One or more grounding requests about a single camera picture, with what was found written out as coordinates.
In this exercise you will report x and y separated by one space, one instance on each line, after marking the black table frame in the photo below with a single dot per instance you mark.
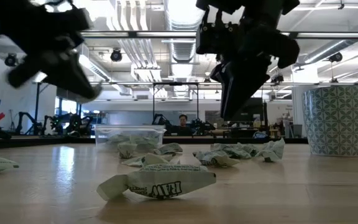
42 141

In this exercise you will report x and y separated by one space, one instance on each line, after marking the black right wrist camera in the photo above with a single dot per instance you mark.
216 39

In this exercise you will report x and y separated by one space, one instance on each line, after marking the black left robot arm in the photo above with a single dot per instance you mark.
11 15

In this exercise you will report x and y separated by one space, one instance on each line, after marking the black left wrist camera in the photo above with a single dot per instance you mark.
76 20

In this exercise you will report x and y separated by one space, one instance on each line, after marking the black background rig frame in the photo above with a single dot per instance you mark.
37 109
153 99

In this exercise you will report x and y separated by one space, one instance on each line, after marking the green patterned white cup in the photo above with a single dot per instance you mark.
337 118

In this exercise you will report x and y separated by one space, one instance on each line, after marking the sweetener packet with RAW print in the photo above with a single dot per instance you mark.
160 183

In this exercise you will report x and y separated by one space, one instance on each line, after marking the silver ventilation duct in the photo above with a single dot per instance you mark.
182 49

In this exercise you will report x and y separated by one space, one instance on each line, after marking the clear plastic bin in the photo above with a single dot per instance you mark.
101 130

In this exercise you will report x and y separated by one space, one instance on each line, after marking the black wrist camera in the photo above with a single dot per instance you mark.
76 20
216 39

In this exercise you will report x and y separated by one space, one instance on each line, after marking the blue chair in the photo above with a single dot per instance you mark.
260 135

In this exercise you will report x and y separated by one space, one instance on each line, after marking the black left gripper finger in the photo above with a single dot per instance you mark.
73 81

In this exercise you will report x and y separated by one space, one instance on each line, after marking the person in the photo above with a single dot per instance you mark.
183 127

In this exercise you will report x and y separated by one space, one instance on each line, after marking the black ceiling spotlight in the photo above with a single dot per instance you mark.
10 58
116 56
277 78
336 57

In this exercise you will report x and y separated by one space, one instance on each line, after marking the gray waste bin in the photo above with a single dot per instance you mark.
297 130

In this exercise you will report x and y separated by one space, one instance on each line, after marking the black overhead frame bar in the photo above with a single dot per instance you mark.
166 34

